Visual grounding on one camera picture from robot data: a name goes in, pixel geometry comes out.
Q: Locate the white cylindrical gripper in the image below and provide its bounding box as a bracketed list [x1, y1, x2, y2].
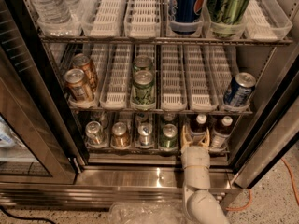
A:
[180, 125, 210, 189]

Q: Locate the brown bottle white cap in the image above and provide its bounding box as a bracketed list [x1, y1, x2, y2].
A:
[210, 116, 233, 148]
[190, 114, 207, 144]

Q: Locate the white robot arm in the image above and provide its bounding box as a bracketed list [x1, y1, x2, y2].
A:
[180, 124, 230, 224]

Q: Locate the green can bottom shelf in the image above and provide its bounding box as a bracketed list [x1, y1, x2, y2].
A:
[160, 124, 178, 148]

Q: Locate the green can shelf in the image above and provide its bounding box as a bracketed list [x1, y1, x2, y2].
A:
[133, 70, 154, 105]
[160, 124, 178, 148]
[207, 0, 249, 38]
[133, 55, 153, 73]

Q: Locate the silver can bottom shelf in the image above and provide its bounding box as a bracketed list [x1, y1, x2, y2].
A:
[138, 123, 152, 146]

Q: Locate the blue can middle shelf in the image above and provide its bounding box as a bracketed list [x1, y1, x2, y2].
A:
[223, 72, 256, 107]

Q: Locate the green can front middle shelf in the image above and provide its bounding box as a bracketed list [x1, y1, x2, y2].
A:
[133, 70, 154, 105]

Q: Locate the gold can bottom shelf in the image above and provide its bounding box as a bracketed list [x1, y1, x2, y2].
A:
[112, 122, 130, 148]

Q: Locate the gold can shelf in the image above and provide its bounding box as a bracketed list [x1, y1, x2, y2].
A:
[64, 68, 93, 102]
[71, 53, 98, 91]
[112, 122, 130, 148]

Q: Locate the open fridge door right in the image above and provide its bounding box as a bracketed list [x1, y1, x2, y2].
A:
[233, 0, 299, 189]

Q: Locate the stainless steel fridge cabinet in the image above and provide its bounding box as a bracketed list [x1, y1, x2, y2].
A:
[1, 0, 292, 209]

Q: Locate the green can rear middle shelf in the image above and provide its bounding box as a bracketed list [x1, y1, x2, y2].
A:
[133, 55, 153, 73]

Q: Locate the gold can front middle shelf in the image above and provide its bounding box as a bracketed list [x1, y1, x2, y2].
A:
[64, 68, 93, 102]

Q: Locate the gold can rear middle shelf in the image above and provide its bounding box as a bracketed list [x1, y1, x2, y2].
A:
[71, 53, 98, 91]

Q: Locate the green can top shelf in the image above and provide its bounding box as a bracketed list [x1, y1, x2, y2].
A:
[207, 0, 249, 38]

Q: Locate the glass fridge door left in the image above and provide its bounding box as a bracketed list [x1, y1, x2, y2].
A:
[0, 0, 76, 185]

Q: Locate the clear water bottle red label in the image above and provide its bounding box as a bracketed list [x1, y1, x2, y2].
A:
[31, 0, 71, 24]

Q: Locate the silver green can bottom left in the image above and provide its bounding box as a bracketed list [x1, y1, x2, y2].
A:
[85, 121, 105, 145]

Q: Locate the clear plastic wrap bundle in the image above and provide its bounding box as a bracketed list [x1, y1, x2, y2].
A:
[108, 202, 186, 224]

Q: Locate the blue Pepsi can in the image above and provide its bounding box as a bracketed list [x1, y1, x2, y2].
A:
[168, 0, 205, 35]

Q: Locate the orange cable on floor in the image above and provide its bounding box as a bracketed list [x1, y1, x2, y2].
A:
[224, 158, 299, 213]

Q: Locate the black cable on floor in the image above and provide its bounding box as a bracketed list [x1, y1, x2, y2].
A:
[0, 204, 58, 224]

